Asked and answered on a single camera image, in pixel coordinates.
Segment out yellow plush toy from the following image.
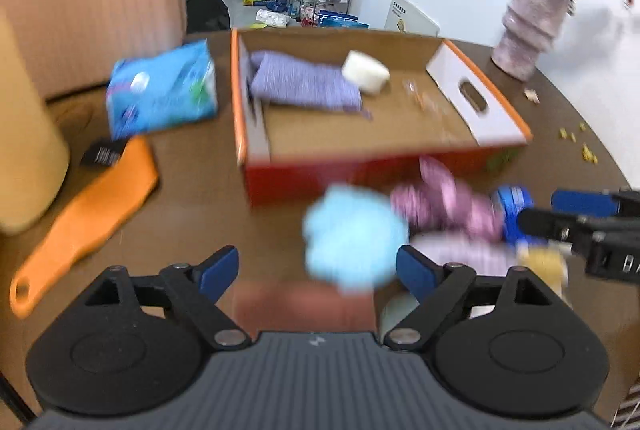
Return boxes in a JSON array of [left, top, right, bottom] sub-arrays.
[[517, 245, 571, 305]]

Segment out white board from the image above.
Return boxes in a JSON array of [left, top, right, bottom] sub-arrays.
[[385, 0, 441, 38]]

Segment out orange felt piece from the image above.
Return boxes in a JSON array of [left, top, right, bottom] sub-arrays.
[[9, 136, 160, 319]]

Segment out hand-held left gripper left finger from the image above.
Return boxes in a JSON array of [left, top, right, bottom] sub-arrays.
[[82, 245, 252, 352]]

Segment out black bag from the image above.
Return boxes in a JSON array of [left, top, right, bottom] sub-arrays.
[[185, 0, 231, 34]]

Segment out blue tissue pack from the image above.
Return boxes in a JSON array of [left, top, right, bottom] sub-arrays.
[[106, 40, 219, 141]]

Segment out flat blue box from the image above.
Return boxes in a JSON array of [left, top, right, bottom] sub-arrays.
[[319, 10, 371, 31]]

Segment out white foam sponge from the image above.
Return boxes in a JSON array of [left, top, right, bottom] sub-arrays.
[[341, 50, 391, 96]]

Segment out pink ribbed suitcase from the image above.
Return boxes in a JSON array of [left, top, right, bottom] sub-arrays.
[[0, 0, 188, 103]]

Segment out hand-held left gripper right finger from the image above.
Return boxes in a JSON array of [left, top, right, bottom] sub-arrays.
[[382, 245, 572, 353]]

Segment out black tag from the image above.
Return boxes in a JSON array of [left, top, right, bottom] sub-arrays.
[[82, 139, 128, 169]]

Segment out purple striped cloth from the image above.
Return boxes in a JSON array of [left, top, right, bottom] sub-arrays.
[[248, 50, 374, 119]]

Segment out yellow cylindrical container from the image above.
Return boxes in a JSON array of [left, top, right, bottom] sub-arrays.
[[0, 10, 71, 235]]

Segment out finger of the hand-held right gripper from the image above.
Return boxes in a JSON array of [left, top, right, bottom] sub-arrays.
[[517, 207, 597, 257], [551, 188, 640, 221]]

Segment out grey ribbed vase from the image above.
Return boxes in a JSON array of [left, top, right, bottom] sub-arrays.
[[491, 0, 571, 82]]

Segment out red cardboard box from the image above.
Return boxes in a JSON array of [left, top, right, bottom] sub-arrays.
[[230, 28, 533, 209]]

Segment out scattered yellow crumbs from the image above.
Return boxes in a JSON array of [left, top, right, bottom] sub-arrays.
[[559, 122, 601, 163]]

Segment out light blue plush toy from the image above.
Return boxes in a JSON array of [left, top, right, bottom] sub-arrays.
[[302, 184, 412, 295]]

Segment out blue packet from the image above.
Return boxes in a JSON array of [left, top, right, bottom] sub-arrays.
[[492, 185, 536, 245]]

